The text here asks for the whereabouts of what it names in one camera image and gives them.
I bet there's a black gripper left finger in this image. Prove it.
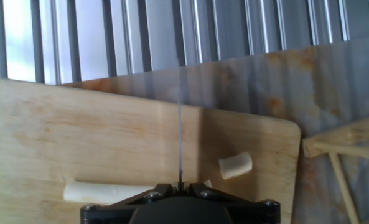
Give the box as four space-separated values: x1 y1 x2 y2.
80 183 180 224

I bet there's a white scallion stalk piece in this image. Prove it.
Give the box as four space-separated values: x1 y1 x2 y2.
63 179 212 205

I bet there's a steel cleaver knife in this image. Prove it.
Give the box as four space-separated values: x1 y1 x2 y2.
176 58 184 191

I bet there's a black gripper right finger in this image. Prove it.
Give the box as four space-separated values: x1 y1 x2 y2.
180 182 281 224

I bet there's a wooden cutting board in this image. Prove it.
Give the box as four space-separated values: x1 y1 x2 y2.
0 78 302 224

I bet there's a short cut scallion piece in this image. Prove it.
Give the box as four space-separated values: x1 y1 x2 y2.
218 151 253 180

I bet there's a wooden peg knife rack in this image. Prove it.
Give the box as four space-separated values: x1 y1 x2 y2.
302 114 369 224

